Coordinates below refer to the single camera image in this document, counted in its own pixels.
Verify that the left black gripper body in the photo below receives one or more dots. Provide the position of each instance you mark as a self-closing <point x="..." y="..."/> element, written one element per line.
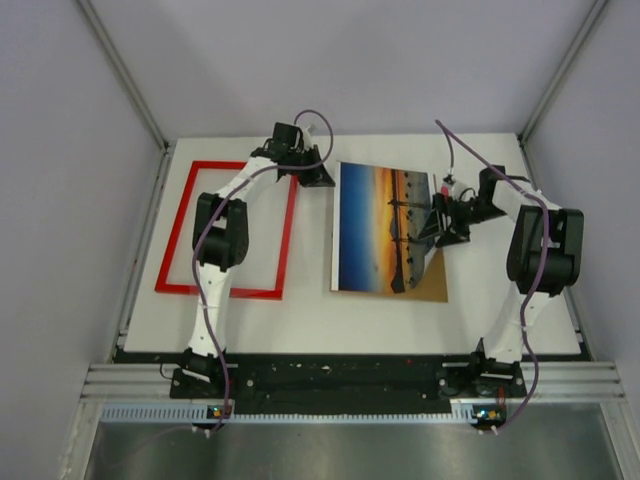
<point x="305" y="158"/>

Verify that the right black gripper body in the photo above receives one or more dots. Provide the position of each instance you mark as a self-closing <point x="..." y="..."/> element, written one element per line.
<point x="463" y="215"/>

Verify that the sunset photo print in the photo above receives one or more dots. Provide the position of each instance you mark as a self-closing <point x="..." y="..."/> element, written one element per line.
<point x="380" y="225"/>

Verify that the brown fibreboard backing board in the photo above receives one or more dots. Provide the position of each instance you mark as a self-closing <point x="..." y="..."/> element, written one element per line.
<point x="435" y="280"/>

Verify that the red picture frame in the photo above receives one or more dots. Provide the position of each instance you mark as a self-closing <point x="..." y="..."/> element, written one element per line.
<point x="163" y="286"/>

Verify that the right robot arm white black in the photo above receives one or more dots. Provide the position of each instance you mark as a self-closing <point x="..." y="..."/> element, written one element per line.
<point x="544" y="257"/>

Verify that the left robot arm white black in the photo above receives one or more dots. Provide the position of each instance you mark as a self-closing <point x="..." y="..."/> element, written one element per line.
<point x="221" y="236"/>

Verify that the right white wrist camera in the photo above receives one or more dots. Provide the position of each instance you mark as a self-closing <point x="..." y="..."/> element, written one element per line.
<point x="455" y="187"/>

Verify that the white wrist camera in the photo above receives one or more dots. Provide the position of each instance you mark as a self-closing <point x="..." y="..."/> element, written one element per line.
<point x="307" y="135"/>
<point x="455" y="187"/>

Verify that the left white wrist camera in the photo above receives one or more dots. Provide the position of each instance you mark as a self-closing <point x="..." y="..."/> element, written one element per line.
<point x="307" y="135"/>

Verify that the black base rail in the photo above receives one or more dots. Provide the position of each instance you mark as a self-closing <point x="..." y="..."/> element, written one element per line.
<point x="336" y="384"/>

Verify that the grey slotted cable duct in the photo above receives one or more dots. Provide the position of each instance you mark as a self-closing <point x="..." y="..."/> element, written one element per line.
<point x="208" y="415"/>

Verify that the left corner aluminium post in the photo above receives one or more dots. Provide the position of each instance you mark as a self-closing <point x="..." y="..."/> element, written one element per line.
<point x="121" y="71"/>

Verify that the corner aluminium post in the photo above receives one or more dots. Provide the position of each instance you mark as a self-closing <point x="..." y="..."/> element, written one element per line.
<point x="121" y="71"/>
<point x="571" y="54"/>

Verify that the right corner aluminium post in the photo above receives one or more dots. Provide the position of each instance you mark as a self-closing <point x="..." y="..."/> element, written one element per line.
<point x="571" y="54"/>

